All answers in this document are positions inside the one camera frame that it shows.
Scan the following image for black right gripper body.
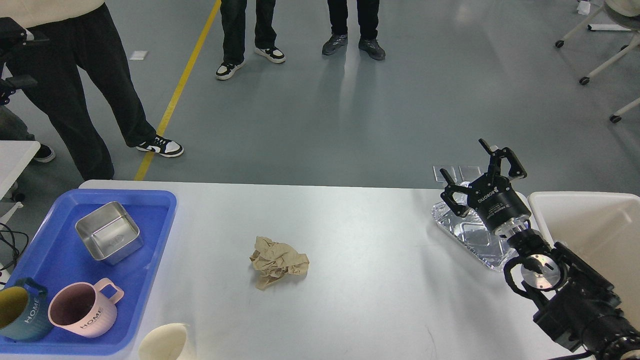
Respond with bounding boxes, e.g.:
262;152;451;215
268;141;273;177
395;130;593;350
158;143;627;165
467;173;531;237

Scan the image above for person with grey sneakers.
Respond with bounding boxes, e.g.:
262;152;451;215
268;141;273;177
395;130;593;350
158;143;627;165
321;0;387;61

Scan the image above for black cables on floor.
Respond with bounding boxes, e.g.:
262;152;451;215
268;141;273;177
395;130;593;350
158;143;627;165
0;222;31;273

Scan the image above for aluminium foil tray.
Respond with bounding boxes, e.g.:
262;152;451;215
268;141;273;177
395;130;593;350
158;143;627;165
430;201;517;272

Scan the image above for white side table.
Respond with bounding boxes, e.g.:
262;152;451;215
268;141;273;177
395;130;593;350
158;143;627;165
0;140;41;224

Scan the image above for cream plastic bin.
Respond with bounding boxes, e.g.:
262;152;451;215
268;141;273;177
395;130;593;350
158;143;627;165
528;191;640;327

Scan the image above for person with black-white sneakers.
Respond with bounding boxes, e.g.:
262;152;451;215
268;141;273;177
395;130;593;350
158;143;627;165
215;0;287;81

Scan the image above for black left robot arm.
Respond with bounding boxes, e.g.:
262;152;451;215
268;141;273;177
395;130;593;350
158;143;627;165
0;17;50;106

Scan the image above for dark teal mug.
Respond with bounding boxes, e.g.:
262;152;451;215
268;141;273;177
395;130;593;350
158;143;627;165
0;277;54;342

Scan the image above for crumpled brown paper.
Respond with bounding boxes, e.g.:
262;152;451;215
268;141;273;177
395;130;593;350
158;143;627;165
249;235;310;290

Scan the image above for cream cup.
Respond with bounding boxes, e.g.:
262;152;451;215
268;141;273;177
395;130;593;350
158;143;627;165
138;323;198;360

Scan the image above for stainless steel tray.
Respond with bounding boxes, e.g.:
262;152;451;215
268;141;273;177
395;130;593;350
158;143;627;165
75;202;144;265

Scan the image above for white rolling chair base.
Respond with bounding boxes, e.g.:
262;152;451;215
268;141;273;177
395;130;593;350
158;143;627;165
555;0;640;124

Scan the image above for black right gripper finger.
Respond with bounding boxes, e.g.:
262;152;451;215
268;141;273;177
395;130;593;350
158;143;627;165
439;168;482;218
478;138;528;184

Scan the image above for pink ribbed mug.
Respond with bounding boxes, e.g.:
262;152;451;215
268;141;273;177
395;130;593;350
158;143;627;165
47;278;125;338

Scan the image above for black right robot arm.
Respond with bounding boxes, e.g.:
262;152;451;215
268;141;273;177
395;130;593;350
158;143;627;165
439;139;640;360

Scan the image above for clear floor plate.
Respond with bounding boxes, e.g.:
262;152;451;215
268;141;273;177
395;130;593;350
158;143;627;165
432;165;458;183
458;165;483;183

